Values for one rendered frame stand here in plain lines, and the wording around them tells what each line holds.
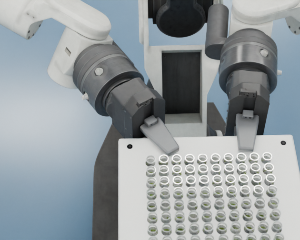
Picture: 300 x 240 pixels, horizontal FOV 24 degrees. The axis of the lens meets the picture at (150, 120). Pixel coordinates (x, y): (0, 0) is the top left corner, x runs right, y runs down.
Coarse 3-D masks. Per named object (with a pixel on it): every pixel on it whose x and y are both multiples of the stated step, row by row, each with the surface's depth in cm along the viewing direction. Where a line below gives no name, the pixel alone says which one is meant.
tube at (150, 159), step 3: (147, 156) 94; (150, 156) 94; (153, 156) 94; (147, 159) 94; (150, 159) 95; (153, 159) 94; (147, 162) 93; (150, 162) 93; (153, 162) 93; (147, 165) 94; (150, 165) 94; (153, 165) 94
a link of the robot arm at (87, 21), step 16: (32, 0) 107; (48, 0) 105; (64, 0) 106; (80, 0) 109; (32, 16) 106; (48, 16) 105; (64, 16) 104; (80, 16) 105; (96, 16) 107; (16, 32) 109; (32, 32) 111; (80, 32) 105; (96, 32) 105
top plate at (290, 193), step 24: (120, 144) 96; (144, 144) 96; (192, 144) 96; (216, 144) 96; (264, 144) 96; (288, 144) 96; (120, 168) 94; (144, 168) 94; (288, 168) 94; (120, 192) 91; (144, 192) 91; (264, 192) 91; (288, 192) 91; (120, 216) 89; (144, 216) 89; (240, 216) 89; (288, 216) 89
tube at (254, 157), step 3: (252, 153) 94; (255, 153) 94; (252, 156) 95; (255, 156) 95; (258, 156) 94; (249, 159) 94; (252, 159) 93; (255, 159) 95; (258, 159) 93; (249, 162) 94; (252, 162) 94; (255, 162) 94
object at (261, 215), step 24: (168, 168) 92; (192, 168) 93; (216, 168) 94; (240, 168) 94; (168, 192) 91; (192, 192) 92; (216, 192) 92; (240, 192) 91; (168, 216) 89; (192, 216) 90; (216, 216) 88; (264, 216) 88
